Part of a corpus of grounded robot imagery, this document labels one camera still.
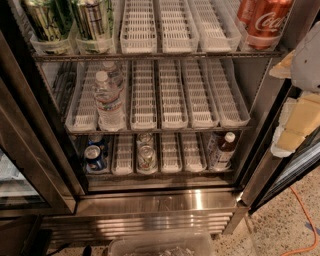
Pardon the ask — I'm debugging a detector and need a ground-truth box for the clear water bottle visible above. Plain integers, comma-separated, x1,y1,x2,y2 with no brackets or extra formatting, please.
94,71,124,131
102,61,123,88

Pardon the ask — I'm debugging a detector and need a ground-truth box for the silver soda can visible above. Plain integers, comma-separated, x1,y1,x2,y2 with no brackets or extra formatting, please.
137,133,154,147
138,145,156,173

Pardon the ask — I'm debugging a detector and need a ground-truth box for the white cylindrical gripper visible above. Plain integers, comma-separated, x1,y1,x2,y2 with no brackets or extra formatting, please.
269,21,320,158

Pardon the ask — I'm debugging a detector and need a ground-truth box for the green drink can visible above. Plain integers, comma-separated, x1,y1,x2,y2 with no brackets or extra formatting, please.
20,0,73,54
70,0,113,53

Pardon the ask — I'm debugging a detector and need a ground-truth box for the top shelf cola tray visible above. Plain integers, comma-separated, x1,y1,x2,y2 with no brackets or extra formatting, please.
225,0,293,51

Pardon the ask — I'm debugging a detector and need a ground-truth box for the orange power cable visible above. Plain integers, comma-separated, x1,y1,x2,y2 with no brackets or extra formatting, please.
279,185,319,256

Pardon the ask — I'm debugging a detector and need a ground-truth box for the fridge glass door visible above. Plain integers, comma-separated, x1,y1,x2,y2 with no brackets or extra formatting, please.
0,32,83,219

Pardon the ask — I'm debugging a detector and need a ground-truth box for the rear silver soda can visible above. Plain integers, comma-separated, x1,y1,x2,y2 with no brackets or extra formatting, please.
137,133,154,147

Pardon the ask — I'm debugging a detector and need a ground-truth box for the front red Coca-Cola can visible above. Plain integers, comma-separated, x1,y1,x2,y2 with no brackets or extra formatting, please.
247,0,294,50

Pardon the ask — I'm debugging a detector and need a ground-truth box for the front silver soda can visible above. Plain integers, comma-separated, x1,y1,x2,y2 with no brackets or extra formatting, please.
138,145,156,173

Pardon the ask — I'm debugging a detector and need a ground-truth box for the middle shelf tray far left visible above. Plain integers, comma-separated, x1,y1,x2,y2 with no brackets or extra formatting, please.
65,62,100,133

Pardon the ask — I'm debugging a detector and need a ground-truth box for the rear red soda can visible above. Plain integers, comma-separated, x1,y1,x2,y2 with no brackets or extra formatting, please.
237,0,257,26

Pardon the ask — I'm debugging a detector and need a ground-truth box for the top wire shelf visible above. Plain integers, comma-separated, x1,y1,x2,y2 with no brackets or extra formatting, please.
33,51,284,62

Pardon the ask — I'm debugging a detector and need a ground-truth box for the clear plastic bin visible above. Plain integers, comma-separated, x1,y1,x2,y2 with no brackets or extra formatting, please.
107,231,215,256

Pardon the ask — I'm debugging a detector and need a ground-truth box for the middle wire shelf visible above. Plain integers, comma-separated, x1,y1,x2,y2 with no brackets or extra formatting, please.
67,126,253,136

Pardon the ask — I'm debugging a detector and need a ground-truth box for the rear blue Pepsi can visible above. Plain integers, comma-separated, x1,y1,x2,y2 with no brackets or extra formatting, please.
88,135,108,151

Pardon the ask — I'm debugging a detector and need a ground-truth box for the brown bottle with white cap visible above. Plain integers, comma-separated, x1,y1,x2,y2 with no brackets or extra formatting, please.
213,132,236,169

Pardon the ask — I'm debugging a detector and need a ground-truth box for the stainless steel fridge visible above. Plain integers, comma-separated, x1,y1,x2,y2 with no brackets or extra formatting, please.
0,0,320,245

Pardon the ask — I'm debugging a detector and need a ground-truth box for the front blue Pepsi can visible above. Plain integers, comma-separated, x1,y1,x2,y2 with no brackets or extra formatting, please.
84,145,106,171

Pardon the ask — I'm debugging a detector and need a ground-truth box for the blue pepsi can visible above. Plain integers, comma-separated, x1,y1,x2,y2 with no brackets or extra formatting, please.
88,135,108,151
84,145,106,171

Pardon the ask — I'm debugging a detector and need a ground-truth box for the left green drink can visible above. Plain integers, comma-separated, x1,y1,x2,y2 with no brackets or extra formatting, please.
20,0,73,54

